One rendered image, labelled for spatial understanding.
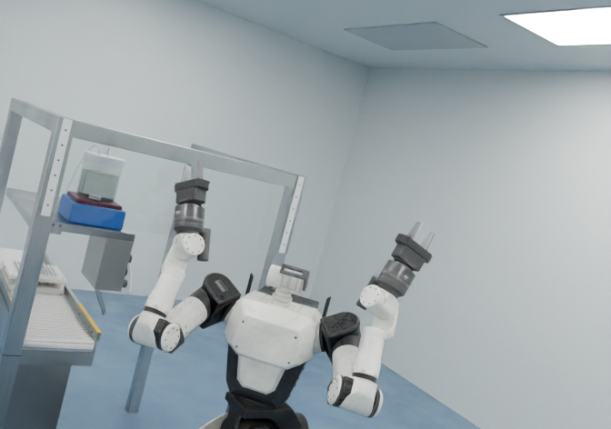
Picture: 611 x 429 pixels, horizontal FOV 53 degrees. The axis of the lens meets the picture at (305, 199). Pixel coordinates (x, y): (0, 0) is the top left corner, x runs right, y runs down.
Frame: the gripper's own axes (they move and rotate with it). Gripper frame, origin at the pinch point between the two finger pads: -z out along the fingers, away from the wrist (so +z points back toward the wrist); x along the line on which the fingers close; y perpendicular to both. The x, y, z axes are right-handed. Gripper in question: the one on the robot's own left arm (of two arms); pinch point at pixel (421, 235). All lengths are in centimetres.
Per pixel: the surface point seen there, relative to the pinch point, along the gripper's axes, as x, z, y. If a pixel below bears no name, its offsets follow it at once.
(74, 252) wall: 30, 82, 454
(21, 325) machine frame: 67, 90, 84
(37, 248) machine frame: 78, 65, 81
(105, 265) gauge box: 54, 59, 92
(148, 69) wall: 75, -93, 435
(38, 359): 53, 100, 98
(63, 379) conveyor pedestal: 39, 105, 112
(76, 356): 42, 93, 101
